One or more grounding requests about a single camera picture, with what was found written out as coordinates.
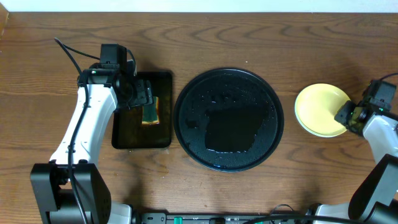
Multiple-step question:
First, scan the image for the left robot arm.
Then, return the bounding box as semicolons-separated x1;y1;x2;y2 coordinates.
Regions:
30;67;152;223

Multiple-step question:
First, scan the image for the round black tray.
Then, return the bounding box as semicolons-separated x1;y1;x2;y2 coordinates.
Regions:
174;68;284;172

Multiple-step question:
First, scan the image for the mint green plate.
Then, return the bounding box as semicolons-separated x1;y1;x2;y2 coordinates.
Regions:
295;106;346;138

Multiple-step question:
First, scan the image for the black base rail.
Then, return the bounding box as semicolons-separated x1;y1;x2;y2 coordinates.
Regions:
136;205;299;224

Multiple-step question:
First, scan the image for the yellow plate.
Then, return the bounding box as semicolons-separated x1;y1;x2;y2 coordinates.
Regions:
294;83;350;119

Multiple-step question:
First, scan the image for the black rectangular water tray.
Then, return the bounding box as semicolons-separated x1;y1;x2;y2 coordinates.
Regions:
111;71;172;149

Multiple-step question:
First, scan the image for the green and yellow sponge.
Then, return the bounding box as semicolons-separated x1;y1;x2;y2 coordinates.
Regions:
141;96;160;125

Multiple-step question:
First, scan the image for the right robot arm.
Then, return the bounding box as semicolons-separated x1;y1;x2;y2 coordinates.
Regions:
315;100;397;223

